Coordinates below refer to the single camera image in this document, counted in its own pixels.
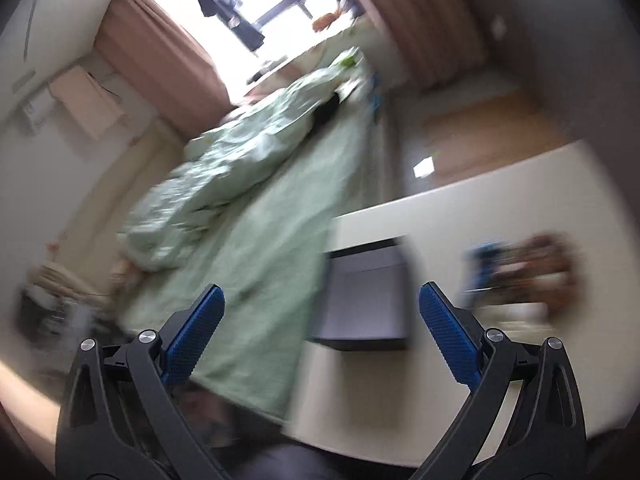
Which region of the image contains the cardboard box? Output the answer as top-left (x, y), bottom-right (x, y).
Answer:
top-left (47, 64), bottom-right (127, 142)

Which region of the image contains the bright window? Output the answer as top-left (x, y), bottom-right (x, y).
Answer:
top-left (135, 0), bottom-right (372, 97)

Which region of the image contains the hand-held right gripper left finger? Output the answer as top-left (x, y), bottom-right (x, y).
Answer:
top-left (55, 282), bottom-right (228, 480)

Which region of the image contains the orange plush toy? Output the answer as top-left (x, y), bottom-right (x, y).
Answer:
top-left (311, 11), bottom-right (342, 32)

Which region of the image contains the light green duvet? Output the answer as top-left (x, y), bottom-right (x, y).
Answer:
top-left (119, 66), bottom-right (362, 270)

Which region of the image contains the brown bead bracelet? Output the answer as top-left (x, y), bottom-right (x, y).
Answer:
top-left (505, 231), bottom-right (577, 317)

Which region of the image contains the white air conditioner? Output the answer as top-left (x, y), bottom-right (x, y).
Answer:
top-left (7, 0), bottom-right (101, 98)

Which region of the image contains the person's left forearm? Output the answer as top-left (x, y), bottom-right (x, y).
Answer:
top-left (0, 359), bottom-right (59, 447)

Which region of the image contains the printed window seat cushion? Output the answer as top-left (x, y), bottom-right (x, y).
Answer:
top-left (277, 24), bottom-right (368, 83)

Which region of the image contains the pink curtain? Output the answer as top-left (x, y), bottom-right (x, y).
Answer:
top-left (94, 0), bottom-right (234, 137)
top-left (334, 0), bottom-right (492, 95)

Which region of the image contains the dark blurred clutter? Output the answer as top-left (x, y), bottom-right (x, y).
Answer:
top-left (19, 255), bottom-right (132, 357)

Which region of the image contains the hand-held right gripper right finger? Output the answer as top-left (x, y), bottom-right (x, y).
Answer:
top-left (410, 281), bottom-right (587, 480)

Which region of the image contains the bed with green blanket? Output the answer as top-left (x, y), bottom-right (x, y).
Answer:
top-left (117, 102), bottom-right (397, 422)

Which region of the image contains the black item on bed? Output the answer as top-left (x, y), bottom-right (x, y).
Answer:
top-left (311, 91), bottom-right (345, 127)

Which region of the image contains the black jewelry box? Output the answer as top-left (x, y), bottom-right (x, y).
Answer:
top-left (307, 236), bottom-right (414, 354)

